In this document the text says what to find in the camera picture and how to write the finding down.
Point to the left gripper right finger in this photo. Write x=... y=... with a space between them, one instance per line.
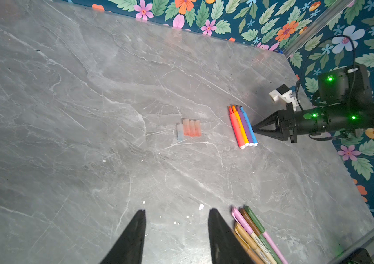
x=225 y=248

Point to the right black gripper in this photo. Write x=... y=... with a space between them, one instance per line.
x=284 y=120

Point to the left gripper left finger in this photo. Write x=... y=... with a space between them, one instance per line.
x=128 y=249

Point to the blue highlighter pen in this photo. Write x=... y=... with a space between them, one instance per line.
x=250 y=127

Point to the purple highlighter pen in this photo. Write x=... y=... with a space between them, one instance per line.
x=245 y=126

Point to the orange highlighter pen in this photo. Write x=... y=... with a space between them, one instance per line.
x=242 y=130

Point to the dark green pen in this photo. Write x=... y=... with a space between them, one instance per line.
x=252 y=230

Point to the orange pen cap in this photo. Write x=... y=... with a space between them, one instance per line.
x=192 y=130

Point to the red highlighter pen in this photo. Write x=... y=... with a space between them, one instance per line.
x=236 y=128

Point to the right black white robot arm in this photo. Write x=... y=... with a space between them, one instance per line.
x=343 y=102

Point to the brown pen tan cap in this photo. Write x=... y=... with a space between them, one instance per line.
x=250 y=242

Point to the tan brown pen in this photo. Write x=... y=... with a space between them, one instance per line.
x=249 y=251

